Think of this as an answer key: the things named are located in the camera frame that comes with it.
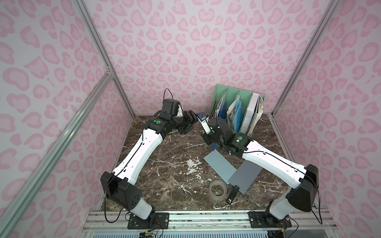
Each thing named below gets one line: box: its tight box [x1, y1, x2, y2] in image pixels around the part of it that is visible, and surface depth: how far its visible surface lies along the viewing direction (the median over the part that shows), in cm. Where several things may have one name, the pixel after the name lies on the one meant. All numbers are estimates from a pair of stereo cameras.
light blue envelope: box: [203, 148, 238, 185], surface depth 94 cm
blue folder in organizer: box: [232, 99, 243, 134], surface depth 92 cm
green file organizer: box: [208, 83, 266, 137], surface depth 94 cm
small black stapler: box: [227, 184, 240, 205], surface depth 80 cm
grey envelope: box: [227, 160, 263, 195], surface depth 88 cm
